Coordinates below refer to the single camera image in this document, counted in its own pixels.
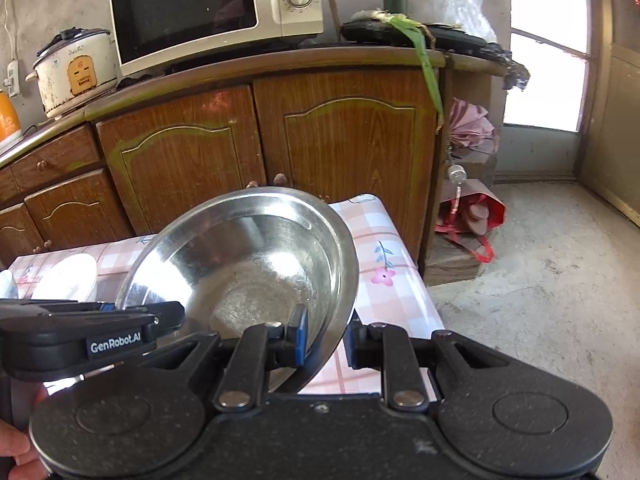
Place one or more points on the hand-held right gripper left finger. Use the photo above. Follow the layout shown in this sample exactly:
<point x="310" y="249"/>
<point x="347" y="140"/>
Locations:
<point x="300" y="335"/>

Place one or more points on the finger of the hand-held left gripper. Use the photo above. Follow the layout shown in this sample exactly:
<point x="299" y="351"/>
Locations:
<point x="105" y="306"/>
<point x="170" y="315"/>

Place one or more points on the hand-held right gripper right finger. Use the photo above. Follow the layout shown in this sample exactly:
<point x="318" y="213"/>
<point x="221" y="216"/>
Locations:
<point x="352" y="340"/>

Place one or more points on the plain white ceramic bowl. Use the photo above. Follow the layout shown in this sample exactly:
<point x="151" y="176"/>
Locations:
<point x="67" y="277"/>

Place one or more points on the blue patterned white bowl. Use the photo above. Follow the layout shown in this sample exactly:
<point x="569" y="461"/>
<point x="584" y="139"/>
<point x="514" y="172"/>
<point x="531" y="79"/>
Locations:
<point x="7" y="285"/>

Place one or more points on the deep steel bowl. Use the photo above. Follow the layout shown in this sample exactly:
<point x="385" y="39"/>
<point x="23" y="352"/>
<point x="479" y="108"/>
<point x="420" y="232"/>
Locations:
<point x="250" y="270"/>

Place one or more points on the person's left hand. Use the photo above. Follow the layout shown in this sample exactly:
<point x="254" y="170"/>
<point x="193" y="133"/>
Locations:
<point x="12" y="442"/>

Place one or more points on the wooden side shelf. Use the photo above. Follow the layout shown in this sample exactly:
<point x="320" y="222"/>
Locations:
<point x="452" y="265"/>

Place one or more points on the red bag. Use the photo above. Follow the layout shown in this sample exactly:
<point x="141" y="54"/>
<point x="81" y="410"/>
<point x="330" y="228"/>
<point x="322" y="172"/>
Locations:
<point x="492" y="210"/>

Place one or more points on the brown wooden cabinet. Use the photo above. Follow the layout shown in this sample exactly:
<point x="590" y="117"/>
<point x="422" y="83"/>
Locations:
<point x="340" y="140"/>

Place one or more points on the orange electric kettle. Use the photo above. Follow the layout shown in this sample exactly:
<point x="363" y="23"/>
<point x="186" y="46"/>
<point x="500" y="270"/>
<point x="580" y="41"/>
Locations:
<point x="7" y="120"/>

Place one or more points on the white rice cooker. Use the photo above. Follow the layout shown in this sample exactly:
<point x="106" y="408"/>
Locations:
<point x="70" y="75"/>

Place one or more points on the pink folded umbrella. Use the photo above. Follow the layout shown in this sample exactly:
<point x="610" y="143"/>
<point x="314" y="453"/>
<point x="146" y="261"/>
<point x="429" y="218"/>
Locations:
<point x="470" y="125"/>

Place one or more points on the white power strip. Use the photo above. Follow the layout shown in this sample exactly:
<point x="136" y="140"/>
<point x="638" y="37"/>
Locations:
<point x="12" y="77"/>

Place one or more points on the green leek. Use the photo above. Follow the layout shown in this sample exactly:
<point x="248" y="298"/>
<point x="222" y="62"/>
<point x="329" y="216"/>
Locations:
<point x="427" y="67"/>

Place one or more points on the black flat cooker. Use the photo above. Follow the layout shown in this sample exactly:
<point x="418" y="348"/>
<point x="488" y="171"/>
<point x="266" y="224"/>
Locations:
<point x="380" y="35"/>

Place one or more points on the cream microwave oven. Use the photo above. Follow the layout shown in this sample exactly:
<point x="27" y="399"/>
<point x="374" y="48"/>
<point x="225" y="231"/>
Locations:
<point x="200" y="10"/>

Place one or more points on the black crumpled plastic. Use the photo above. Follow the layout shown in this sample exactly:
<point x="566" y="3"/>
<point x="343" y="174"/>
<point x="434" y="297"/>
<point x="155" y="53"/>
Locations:
<point x="515" y="72"/>

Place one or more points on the glazed door with grey panel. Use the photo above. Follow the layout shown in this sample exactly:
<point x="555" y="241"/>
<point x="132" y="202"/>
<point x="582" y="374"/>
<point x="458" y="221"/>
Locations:
<point x="545" y="80"/>

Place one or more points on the tan panelled door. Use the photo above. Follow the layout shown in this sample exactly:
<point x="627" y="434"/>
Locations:
<point x="620" y="135"/>

